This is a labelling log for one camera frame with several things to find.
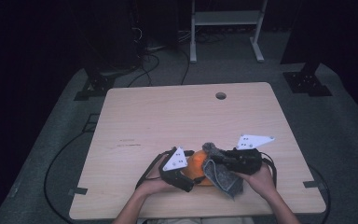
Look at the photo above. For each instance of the grey tape strip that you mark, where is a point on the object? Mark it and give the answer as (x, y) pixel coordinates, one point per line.
(78, 191)
(313, 184)

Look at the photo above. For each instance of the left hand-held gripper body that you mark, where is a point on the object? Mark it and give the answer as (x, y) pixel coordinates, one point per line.
(175, 169)

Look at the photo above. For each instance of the person's right hand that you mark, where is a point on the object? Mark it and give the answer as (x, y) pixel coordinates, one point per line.
(261, 182)

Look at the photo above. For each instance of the orange plush toy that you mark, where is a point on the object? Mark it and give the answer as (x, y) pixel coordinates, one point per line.
(195, 168)

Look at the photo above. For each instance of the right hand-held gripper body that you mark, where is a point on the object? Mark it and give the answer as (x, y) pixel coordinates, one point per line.
(245, 160)

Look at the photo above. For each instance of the black stand with base plate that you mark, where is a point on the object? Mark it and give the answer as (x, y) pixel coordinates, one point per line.
(98, 84)
(307, 82)

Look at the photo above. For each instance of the person's left hand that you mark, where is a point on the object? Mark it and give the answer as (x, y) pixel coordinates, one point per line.
(154, 186)

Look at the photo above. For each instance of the white metal stand frame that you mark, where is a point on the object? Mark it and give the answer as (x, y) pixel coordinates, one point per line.
(225, 18)

